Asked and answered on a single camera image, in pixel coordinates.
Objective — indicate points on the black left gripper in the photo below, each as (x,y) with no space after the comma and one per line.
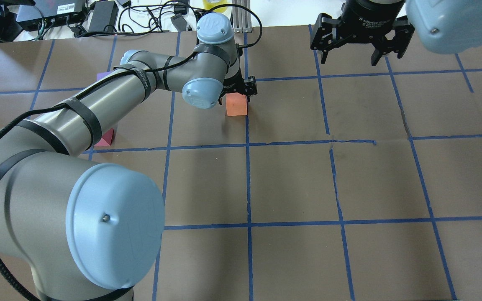
(235,86)

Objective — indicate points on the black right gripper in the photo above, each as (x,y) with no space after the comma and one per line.
(365,17)

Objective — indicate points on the orange foam block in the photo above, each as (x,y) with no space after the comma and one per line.
(236,105)

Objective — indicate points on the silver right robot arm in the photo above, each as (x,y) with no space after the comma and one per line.
(443,26)

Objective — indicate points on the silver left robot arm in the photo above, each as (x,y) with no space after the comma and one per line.
(73,229)

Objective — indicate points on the purple foam block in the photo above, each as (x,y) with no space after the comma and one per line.
(102,75)

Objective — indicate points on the pink foam block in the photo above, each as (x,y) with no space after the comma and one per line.
(106,139)

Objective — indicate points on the black power adapter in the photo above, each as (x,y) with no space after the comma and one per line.
(104,15)

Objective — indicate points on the aluminium frame post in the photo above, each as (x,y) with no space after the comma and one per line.
(242,22)

